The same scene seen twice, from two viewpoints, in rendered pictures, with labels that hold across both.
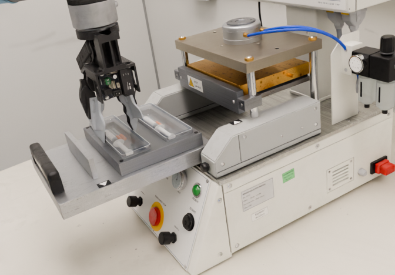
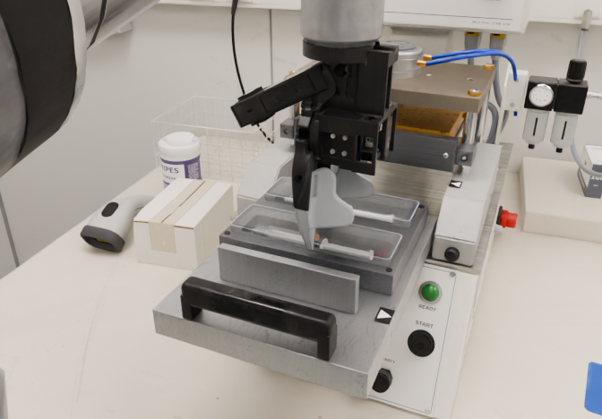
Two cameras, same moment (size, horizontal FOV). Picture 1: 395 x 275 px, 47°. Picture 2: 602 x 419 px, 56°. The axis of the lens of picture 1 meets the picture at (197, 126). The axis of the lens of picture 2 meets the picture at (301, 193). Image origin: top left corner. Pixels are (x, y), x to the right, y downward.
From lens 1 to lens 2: 0.64 m
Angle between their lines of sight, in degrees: 36
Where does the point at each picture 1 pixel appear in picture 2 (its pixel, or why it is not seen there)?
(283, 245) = (493, 337)
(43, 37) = not seen: outside the picture
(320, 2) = (476, 21)
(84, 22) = (362, 29)
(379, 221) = (546, 279)
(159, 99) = (276, 170)
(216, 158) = (475, 237)
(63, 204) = (370, 370)
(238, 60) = (461, 96)
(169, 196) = not seen: hidden behind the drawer
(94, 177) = (356, 309)
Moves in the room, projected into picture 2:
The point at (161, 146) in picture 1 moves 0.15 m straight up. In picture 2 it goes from (410, 235) to (423, 105)
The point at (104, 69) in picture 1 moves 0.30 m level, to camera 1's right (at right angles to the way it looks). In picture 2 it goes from (382, 113) to (550, 64)
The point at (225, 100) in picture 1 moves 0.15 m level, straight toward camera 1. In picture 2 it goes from (422, 156) to (520, 197)
